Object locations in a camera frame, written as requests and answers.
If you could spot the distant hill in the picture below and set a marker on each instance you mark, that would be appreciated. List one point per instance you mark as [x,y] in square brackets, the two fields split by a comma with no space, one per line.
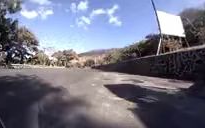
[96,52]

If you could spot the grey asphalt road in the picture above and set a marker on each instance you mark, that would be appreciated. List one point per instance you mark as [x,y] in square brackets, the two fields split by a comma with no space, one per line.
[90,100]

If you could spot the row of distant bushes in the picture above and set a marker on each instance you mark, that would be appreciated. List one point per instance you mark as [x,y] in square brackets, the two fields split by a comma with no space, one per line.
[65,57]

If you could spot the pale kerb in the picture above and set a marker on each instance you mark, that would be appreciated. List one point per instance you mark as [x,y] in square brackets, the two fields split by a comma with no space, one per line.
[30,66]

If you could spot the dark leaning pole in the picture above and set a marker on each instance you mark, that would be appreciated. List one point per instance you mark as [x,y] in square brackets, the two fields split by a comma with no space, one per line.
[155,14]

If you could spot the white billboard on posts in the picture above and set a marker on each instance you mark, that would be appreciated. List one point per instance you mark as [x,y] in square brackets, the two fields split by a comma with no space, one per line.
[170,24]

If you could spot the large dark trees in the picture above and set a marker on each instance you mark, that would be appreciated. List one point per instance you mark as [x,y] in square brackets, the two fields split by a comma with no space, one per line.
[3,33]

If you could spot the dark stone wall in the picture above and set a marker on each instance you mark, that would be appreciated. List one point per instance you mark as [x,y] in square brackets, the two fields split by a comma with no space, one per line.
[176,63]

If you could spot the trees behind stone wall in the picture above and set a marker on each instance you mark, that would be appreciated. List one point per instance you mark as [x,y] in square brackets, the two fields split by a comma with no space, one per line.
[200,30]

